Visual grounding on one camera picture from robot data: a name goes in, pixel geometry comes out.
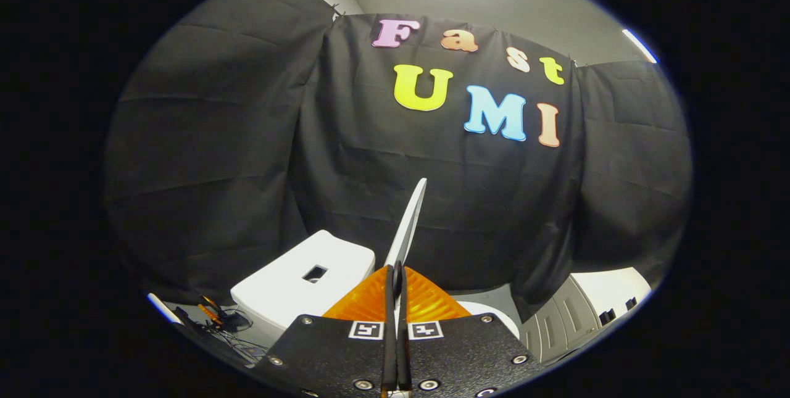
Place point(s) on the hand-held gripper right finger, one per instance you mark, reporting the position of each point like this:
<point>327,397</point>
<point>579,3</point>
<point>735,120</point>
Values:
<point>463,355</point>

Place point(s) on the white toilet tank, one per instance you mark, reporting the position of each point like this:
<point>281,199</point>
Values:
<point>278,287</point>

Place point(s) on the black backdrop cloth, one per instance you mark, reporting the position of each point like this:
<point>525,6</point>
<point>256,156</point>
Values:
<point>247,139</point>

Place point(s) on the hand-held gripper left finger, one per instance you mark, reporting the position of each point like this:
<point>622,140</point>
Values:
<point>333,355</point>

